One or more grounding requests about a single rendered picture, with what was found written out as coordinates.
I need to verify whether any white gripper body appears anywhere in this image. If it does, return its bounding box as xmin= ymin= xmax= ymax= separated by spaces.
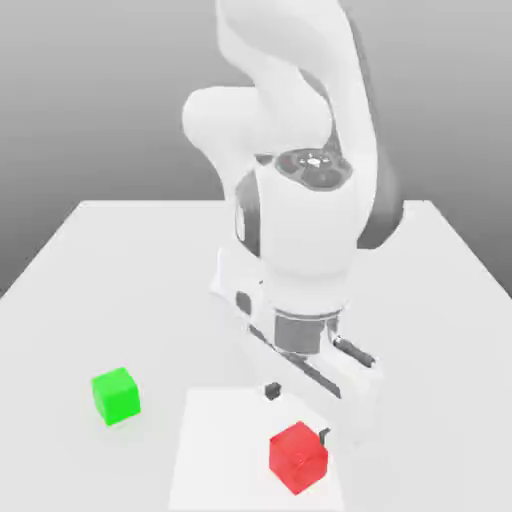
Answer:
xmin=242 ymin=319 xmax=383 ymax=446

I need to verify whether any small red cube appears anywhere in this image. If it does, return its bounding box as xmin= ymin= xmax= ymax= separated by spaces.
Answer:
xmin=268 ymin=420 xmax=330 ymax=497

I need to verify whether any small green cube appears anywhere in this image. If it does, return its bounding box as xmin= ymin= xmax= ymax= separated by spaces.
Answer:
xmin=90 ymin=366 xmax=142 ymax=428

